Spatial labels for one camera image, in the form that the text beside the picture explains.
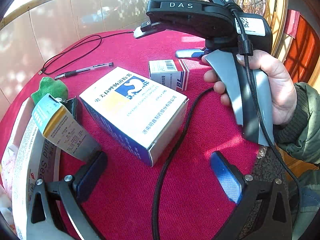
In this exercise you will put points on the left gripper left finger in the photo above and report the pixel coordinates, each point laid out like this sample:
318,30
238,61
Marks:
44,218

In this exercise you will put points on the white cardboard tray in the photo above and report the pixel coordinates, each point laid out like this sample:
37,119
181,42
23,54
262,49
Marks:
11,150

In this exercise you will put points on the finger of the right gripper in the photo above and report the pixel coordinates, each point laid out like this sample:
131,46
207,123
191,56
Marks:
192,53
148,28

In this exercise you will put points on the long silver sealant box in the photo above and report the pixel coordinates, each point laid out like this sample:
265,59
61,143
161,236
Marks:
37,158

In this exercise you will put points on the red green plush strawberry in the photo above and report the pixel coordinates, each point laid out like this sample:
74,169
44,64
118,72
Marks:
48,85

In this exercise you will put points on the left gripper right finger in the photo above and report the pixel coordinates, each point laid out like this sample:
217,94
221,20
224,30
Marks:
273,220

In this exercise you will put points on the teal yellow medicine box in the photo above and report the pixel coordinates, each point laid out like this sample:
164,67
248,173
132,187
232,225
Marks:
58,126

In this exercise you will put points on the white blue omeprazole box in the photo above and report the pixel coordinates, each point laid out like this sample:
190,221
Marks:
141,114

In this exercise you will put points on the clear black gel pen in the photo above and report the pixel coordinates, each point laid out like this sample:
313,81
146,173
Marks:
82,70

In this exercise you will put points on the person right hand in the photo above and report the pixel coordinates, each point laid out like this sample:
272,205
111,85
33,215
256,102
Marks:
283,92

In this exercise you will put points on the green jacket right sleeve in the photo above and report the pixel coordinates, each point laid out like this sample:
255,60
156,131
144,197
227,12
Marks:
300,137

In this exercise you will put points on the red white blue box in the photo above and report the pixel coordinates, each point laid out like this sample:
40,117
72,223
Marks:
173,74

